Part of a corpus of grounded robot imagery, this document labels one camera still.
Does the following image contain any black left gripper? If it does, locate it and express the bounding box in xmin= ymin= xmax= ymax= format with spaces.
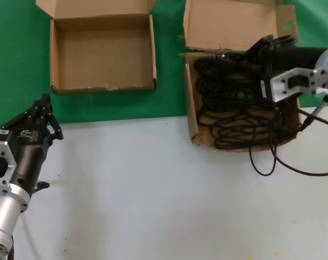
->
xmin=1 ymin=93 xmax=64 ymax=196

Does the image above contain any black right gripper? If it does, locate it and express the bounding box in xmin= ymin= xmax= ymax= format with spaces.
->
xmin=244 ymin=34 xmax=328 ymax=80

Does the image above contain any torn brown cardboard box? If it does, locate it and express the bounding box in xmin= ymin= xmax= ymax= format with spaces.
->
xmin=182 ymin=0 xmax=303 ymax=154

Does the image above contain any shallow brown cardboard box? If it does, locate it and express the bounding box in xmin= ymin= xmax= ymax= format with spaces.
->
xmin=35 ymin=0 xmax=158 ymax=96

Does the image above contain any small black knob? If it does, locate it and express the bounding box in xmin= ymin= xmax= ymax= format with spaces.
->
xmin=31 ymin=181 xmax=50 ymax=194

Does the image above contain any green cloth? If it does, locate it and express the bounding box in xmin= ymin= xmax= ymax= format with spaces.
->
xmin=0 ymin=0 xmax=328 ymax=126

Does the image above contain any silver right wrist bracket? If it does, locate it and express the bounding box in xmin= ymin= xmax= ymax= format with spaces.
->
xmin=260 ymin=67 xmax=326 ymax=103

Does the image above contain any silver wrist bracket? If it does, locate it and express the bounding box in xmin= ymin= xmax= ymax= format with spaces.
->
xmin=0 ymin=129 xmax=18 ymax=194
xmin=260 ymin=67 xmax=326 ymax=103

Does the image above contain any silver left wrist bracket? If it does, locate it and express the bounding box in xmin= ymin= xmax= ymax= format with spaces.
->
xmin=0 ymin=129 xmax=18 ymax=194

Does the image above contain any black robot cable with connector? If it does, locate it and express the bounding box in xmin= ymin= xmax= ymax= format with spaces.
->
xmin=248 ymin=93 xmax=328 ymax=177

